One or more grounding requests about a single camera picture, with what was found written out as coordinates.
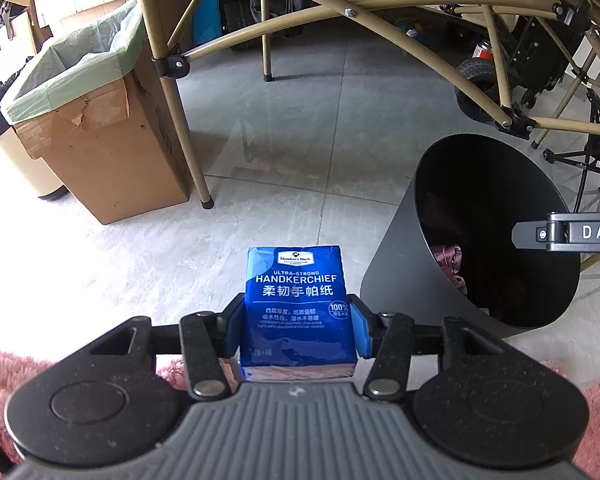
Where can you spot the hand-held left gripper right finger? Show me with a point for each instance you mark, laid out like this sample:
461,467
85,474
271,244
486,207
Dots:
361,327

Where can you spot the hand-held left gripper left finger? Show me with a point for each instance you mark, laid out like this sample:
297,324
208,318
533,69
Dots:
236,330

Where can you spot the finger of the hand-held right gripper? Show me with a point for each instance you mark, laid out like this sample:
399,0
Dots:
530,234

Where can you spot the blue tissue packet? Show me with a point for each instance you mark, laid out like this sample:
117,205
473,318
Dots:
297,310

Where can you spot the dark grey waste bin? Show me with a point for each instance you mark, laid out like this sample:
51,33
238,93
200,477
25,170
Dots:
395,260

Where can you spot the beige trash can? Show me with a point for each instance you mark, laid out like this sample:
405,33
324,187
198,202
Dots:
30,170

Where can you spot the black folding chair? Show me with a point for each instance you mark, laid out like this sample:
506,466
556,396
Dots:
552,155

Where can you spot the black wagon wheel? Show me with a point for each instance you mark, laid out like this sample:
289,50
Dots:
477,90

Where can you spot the red spray can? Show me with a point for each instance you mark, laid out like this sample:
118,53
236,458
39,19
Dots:
482,50

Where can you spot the tall brown cardboard box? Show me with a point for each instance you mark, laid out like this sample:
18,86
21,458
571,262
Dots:
115,160

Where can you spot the khaki slatted folding table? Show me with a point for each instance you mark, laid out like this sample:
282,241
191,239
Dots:
180,115

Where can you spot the pink fluffy rug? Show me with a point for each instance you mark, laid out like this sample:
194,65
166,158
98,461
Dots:
10,375

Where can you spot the green plastic bag liner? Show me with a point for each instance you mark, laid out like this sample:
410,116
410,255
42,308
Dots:
80,60

